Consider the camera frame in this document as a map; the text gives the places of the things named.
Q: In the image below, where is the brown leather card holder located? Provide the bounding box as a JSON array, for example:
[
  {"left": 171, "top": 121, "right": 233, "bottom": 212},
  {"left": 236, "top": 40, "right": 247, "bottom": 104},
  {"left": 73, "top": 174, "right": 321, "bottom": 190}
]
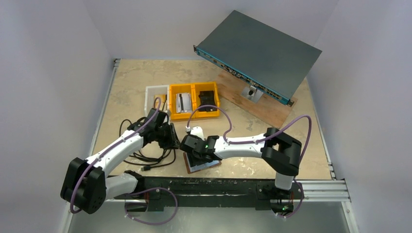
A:
[{"left": 183, "top": 152, "right": 222, "bottom": 174}]

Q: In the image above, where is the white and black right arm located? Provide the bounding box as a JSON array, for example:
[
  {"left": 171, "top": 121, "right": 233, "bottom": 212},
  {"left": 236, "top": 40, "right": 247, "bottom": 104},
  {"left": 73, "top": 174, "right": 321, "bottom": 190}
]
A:
[{"left": 179, "top": 128, "right": 303, "bottom": 198}]

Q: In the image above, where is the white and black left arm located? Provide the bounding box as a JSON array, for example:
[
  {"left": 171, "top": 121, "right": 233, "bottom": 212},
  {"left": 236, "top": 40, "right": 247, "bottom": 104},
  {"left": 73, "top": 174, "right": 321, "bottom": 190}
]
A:
[{"left": 60, "top": 108, "right": 179, "bottom": 214}]

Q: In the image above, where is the gold cards stack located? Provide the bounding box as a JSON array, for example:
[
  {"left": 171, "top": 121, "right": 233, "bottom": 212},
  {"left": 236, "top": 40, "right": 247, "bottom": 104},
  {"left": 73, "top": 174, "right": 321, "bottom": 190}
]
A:
[{"left": 153, "top": 94, "right": 168, "bottom": 111}]

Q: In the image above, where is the silver cards stack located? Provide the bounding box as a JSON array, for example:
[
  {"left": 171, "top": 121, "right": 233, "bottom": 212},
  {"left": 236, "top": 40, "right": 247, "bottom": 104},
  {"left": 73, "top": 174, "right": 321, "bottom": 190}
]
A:
[{"left": 175, "top": 93, "right": 192, "bottom": 114}]

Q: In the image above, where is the black cards stack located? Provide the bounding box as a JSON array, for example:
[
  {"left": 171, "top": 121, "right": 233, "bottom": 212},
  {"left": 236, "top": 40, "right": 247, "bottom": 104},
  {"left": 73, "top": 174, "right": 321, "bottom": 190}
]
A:
[{"left": 198, "top": 90, "right": 217, "bottom": 112}]

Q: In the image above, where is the white plastic bin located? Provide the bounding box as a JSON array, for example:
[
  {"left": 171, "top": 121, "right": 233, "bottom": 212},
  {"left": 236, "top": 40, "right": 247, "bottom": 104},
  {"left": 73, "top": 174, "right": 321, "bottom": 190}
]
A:
[{"left": 144, "top": 85, "right": 170, "bottom": 115}]

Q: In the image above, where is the yellow bin left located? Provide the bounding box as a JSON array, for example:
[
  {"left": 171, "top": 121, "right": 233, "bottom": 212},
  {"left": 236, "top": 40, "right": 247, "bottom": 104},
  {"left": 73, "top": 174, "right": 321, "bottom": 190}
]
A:
[{"left": 168, "top": 83, "right": 194, "bottom": 121}]

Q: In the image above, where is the yellow bin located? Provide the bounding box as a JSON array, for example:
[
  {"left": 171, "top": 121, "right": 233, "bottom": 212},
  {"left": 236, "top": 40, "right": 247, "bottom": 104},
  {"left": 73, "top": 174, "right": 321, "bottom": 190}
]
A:
[
  {"left": 192, "top": 82, "right": 220, "bottom": 118},
  {"left": 168, "top": 83, "right": 194, "bottom": 121}
]

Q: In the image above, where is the yellow bin right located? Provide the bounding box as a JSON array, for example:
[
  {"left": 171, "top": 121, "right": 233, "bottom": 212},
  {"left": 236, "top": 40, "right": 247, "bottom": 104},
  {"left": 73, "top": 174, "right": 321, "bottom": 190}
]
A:
[{"left": 192, "top": 82, "right": 220, "bottom": 118}]

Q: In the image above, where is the wooden board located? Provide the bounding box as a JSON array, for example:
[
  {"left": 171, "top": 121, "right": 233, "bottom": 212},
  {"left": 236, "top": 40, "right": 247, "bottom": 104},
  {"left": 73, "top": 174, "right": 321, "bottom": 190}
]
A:
[{"left": 215, "top": 71, "right": 298, "bottom": 128}]

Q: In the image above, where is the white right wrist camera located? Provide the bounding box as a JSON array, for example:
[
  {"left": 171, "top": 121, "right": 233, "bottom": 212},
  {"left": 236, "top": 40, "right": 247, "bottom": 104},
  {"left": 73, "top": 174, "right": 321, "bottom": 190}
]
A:
[{"left": 186, "top": 126, "right": 205, "bottom": 140}]

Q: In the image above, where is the black usb cable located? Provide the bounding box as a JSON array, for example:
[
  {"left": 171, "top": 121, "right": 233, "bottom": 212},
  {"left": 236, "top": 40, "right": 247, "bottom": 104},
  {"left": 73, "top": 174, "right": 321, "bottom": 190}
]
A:
[{"left": 119, "top": 119, "right": 177, "bottom": 173}]

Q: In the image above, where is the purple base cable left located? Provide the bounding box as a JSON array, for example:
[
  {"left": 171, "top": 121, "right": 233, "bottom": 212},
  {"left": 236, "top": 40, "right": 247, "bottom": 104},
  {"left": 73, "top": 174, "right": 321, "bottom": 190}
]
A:
[{"left": 124, "top": 187, "right": 178, "bottom": 226}]

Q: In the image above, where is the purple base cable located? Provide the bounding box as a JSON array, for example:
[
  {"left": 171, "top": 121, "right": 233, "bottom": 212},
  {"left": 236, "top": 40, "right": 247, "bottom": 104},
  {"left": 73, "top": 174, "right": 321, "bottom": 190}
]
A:
[
  {"left": 124, "top": 187, "right": 178, "bottom": 226},
  {"left": 274, "top": 180, "right": 306, "bottom": 219}
]

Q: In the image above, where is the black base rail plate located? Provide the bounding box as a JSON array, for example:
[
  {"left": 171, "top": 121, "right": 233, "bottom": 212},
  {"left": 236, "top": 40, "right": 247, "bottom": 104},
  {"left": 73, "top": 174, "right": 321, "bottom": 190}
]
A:
[{"left": 114, "top": 172, "right": 304, "bottom": 214}]

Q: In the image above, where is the metal bracket with knob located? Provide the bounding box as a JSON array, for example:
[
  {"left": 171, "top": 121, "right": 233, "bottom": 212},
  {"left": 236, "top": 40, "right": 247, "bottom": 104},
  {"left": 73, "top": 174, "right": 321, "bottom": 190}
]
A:
[{"left": 241, "top": 85, "right": 264, "bottom": 103}]

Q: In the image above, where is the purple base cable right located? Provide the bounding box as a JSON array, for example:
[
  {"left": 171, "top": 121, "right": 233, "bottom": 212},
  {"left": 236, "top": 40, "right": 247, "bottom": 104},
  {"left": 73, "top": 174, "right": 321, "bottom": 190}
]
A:
[{"left": 274, "top": 180, "right": 306, "bottom": 219}]

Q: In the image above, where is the blue grey network switch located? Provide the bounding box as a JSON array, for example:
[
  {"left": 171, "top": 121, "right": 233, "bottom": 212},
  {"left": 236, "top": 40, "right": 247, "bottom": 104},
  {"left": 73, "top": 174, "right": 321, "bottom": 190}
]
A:
[{"left": 193, "top": 10, "right": 322, "bottom": 106}]

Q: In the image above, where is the aluminium frame rail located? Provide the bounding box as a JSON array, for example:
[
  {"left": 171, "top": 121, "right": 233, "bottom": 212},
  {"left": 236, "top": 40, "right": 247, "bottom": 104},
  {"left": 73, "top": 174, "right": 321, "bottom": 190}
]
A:
[{"left": 299, "top": 180, "right": 350, "bottom": 202}]

